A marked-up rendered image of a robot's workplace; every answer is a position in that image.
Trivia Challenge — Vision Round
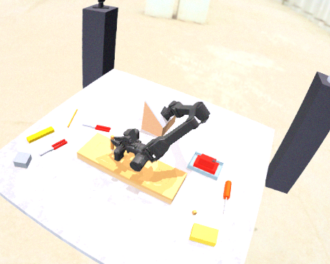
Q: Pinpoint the pale yellow panel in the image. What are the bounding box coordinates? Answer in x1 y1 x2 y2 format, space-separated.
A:
77 133 188 204

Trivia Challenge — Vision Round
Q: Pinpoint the red-handled awl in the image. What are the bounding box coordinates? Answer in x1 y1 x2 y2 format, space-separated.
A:
39 139 67 156
82 123 110 132

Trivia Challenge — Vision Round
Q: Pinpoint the pale yellow rectangular block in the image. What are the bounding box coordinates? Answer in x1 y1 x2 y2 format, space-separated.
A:
189 222 219 247

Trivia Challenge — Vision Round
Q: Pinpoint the yellow flat bar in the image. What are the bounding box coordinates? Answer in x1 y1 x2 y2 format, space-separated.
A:
27 127 55 143

